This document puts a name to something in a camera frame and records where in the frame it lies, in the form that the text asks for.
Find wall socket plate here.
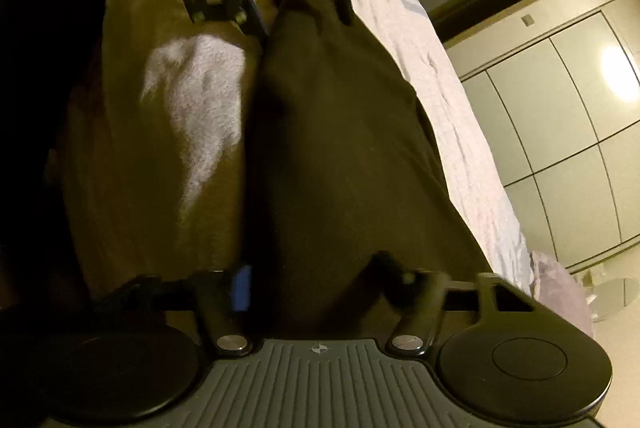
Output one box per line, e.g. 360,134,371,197
522,14,535,26

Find round wall mirror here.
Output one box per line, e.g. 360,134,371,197
588,278,639,323

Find pink and blue bedspread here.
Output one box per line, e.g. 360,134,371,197
68,0,534,294

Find dark brown garment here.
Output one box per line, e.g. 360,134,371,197
241,0,489,339

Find mauve pillow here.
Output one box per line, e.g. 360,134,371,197
530,252,594,338

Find white built-in wardrobe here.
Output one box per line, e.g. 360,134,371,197
462,0,639,271

